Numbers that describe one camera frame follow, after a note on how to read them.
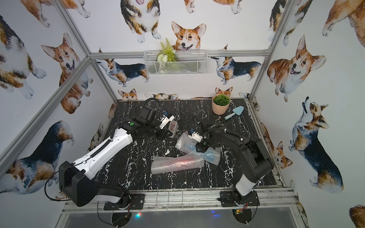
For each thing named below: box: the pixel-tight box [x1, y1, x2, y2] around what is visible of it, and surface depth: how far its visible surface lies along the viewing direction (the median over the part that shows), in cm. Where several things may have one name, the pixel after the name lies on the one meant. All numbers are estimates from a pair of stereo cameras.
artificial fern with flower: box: [157, 37, 178, 74], surface depth 87 cm
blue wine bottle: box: [184, 142, 221, 161], surface depth 87 cm
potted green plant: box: [211, 93, 231, 116], surface depth 108 cm
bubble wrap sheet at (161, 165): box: [150, 152, 205, 175], surface depth 83 cm
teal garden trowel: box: [224, 105, 245, 121], surface depth 116 cm
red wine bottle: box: [163, 158, 199, 170], surface depth 83 cm
